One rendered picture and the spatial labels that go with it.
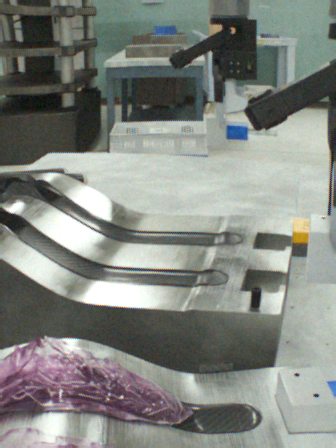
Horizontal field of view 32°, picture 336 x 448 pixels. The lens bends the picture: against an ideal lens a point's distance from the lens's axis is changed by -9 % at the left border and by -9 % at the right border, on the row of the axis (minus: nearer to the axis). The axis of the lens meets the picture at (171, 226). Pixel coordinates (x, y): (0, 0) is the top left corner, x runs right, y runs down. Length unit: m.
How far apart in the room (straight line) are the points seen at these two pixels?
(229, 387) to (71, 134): 4.12
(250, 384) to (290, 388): 0.06
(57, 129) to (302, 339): 4.00
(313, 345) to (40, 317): 0.31
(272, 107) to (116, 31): 6.57
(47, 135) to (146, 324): 4.06
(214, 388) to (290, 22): 6.72
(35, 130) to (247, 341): 4.12
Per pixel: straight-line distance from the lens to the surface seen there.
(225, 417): 0.50
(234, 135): 1.12
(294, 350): 0.68
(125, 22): 7.08
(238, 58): 1.08
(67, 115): 4.55
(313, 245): 0.58
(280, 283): 0.66
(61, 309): 0.62
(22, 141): 4.68
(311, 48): 7.20
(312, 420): 0.48
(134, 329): 0.61
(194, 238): 0.75
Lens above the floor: 1.16
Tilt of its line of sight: 21 degrees down
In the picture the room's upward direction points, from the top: 1 degrees counter-clockwise
